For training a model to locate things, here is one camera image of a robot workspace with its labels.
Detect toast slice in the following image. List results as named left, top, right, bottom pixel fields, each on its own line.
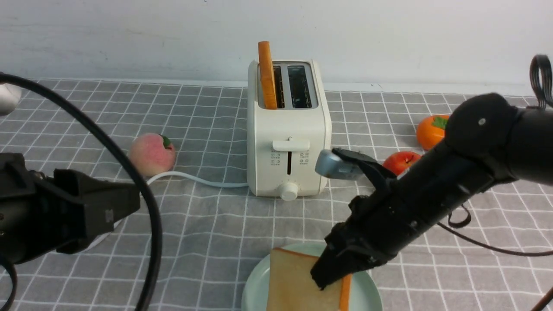
left=266, top=248, right=351, bottom=311
left=257, top=41, right=278, bottom=110

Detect white toaster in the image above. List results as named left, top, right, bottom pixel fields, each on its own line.
left=246, top=60, right=332, bottom=201

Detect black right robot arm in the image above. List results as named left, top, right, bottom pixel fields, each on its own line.
left=311, top=94, right=553, bottom=289

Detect pink peach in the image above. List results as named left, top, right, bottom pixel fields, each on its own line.
left=127, top=133, right=176, bottom=177

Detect orange persimmon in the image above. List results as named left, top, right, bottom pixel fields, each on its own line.
left=416, top=114, right=450, bottom=150

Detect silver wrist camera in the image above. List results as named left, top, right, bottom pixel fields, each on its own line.
left=315, top=149, right=363, bottom=181

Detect red apple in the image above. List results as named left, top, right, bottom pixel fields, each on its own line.
left=382, top=150, right=422, bottom=176

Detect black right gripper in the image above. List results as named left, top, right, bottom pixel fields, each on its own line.
left=311, top=148, right=431, bottom=290

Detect grey checked tablecloth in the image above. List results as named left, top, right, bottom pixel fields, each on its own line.
left=0, top=79, right=552, bottom=311

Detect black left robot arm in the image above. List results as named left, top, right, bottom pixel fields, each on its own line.
left=0, top=153, right=140, bottom=264

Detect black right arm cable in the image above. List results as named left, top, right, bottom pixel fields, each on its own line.
left=436, top=54, right=553, bottom=311

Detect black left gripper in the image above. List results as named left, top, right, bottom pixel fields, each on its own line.
left=26, top=169, right=140, bottom=254

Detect white power cable with plug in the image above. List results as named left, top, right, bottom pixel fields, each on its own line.
left=82, top=171, right=249, bottom=253

